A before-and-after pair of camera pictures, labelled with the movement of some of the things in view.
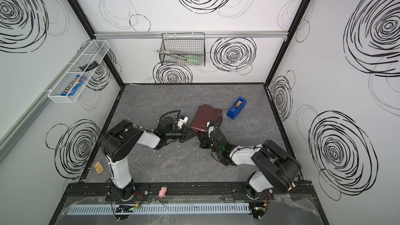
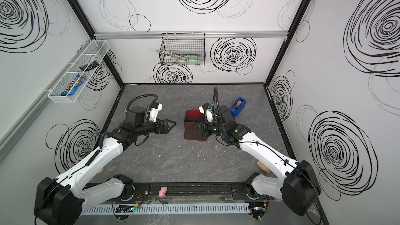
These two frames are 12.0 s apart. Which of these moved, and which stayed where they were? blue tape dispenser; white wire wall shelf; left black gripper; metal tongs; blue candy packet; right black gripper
Moved: right black gripper; left black gripper
Stayed: blue tape dispenser; blue candy packet; metal tongs; white wire wall shelf
